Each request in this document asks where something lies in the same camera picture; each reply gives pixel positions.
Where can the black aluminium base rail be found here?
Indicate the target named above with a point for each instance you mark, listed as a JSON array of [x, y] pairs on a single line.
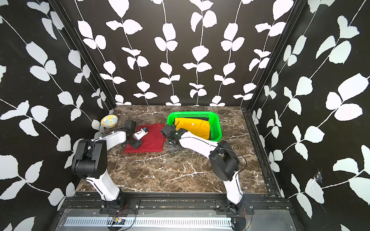
[[140, 201]]

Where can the red t-shirt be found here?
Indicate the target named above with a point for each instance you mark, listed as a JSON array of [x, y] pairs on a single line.
[[152, 142]]

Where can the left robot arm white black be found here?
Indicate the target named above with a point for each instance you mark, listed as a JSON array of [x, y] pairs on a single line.
[[91, 163]]

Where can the yellow blue patterned bowl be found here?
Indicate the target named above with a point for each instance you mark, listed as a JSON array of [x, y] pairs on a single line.
[[109, 121]]

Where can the yellow t-shirt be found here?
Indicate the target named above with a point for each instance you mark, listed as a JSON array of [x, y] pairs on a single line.
[[198, 127]]

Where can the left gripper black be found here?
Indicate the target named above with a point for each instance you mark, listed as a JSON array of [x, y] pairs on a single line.
[[135, 146]]

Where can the white perforated cable duct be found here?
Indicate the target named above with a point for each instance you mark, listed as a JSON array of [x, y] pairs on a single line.
[[158, 222]]

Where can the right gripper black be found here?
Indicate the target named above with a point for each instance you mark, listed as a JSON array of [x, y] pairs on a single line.
[[170, 147]]

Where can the green plastic basket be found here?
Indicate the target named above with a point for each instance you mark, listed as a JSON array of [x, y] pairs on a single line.
[[216, 132]]

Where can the black t-shirt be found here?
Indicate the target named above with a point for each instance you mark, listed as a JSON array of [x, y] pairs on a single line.
[[199, 118]]

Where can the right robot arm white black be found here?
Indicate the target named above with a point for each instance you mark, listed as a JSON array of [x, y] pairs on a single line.
[[224, 161]]

